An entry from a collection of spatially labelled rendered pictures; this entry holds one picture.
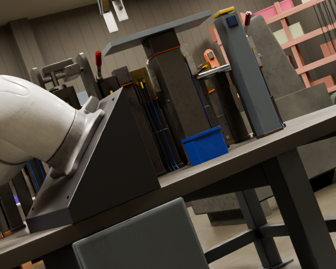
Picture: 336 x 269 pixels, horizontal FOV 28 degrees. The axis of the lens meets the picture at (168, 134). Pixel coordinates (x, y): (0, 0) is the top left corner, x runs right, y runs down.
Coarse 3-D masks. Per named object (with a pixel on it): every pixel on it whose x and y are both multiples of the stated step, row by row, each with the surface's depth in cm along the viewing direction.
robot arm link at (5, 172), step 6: (0, 162) 166; (6, 162) 166; (24, 162) 170; (0, 168) 168; (6, 168) 168; (12, 168) 169; (18, 168) 171; (0, 174) 170; (6, 174) 171; (12, 174) 172; (0, 180) 173; (6, 180) 175
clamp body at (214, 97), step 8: (208, 64) 280; (200, 72) 287; (208, 80) 282; (208, 88) 285; (216, 96) 282; (216, 104) 285; (216, 112) 288; (224, 112) 281; (240, 112) 282; (224, 120) 282; (224, 128) 285; (224, 136) 288; (232, 136) 280
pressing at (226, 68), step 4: (260, 56) 263; (228, 64) 258; (216, 68) 257; (220, 68) 257; (224, 68) 258; (228, 68) 276; (204, 72) 255; (208, 72) 255; (212, 72) 256; (200, 76) 254; (204, 76) 270; (208, 76) 274
